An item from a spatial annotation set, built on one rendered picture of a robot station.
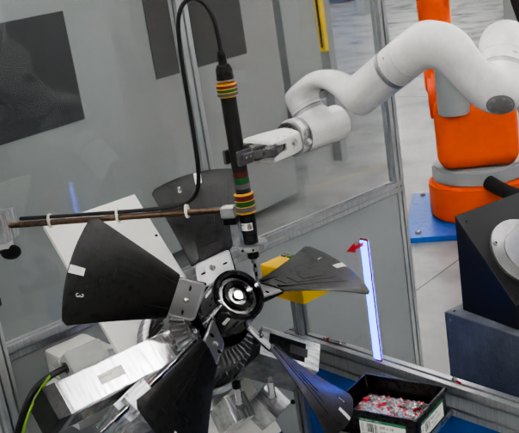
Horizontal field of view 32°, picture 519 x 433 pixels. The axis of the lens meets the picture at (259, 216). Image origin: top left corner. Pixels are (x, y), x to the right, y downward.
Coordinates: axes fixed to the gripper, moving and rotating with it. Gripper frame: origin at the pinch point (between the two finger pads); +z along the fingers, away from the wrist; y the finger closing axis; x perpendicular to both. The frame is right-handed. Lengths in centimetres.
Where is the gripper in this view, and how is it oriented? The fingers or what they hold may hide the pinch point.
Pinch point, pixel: (237, 155)
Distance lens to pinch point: 196.1
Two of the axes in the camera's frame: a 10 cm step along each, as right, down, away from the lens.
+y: -6.6, -1.3, 7.4
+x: -1.4, -9.5, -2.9
